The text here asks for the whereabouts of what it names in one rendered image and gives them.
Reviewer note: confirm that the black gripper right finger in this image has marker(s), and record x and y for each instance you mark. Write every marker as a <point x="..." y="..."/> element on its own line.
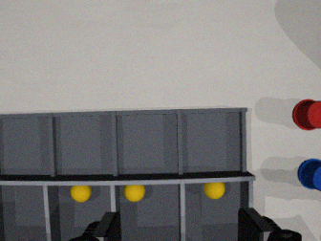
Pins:
<point x="254" y="227"/>

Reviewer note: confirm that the blue plug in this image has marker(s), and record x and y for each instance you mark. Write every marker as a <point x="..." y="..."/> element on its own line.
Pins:
<point x="309" y="174"/>

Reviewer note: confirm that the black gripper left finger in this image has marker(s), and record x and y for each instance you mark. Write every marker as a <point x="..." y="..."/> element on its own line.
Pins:
<point x="107" y="229"/>

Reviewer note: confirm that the yellow ball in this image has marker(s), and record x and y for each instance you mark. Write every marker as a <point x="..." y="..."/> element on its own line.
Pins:
<point x="214" y="190"/>
<point x="81" y="193"/>
<point x="134" y="193"/>

